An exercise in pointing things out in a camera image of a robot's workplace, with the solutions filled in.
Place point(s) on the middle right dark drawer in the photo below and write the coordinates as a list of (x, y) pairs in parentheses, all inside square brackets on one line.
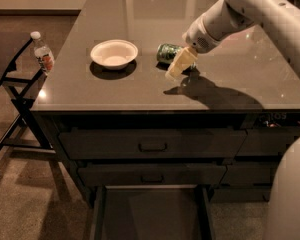
[(250, 173)]

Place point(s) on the middle left dark drawer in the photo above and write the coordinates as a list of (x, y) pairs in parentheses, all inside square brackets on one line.
[(151, 174)]

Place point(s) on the top left dark drawer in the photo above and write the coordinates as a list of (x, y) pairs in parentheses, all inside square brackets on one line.
[(151, 143)]

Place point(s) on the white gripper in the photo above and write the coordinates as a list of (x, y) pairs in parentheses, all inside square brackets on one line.
[(196, 37)]

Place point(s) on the open bottom left drawer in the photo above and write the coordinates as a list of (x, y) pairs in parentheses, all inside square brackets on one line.
[(152, 213)]

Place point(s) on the black metal chair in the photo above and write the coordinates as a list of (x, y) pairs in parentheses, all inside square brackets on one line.
[(24, 131)]

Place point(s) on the white paper bowl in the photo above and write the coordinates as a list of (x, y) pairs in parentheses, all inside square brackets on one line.
[(114, 54)]

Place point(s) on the green soda can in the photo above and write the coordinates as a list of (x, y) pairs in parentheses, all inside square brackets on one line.
[(167, 52)]

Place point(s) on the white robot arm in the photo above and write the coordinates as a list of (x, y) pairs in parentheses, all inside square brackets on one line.
[(281, 22)]

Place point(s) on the clear plastic water bottle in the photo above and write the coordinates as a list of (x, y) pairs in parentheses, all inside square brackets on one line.
[(42, 52)]

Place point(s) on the bottom right dark drawer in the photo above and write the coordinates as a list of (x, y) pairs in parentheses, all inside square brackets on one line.
[(236, 194)]

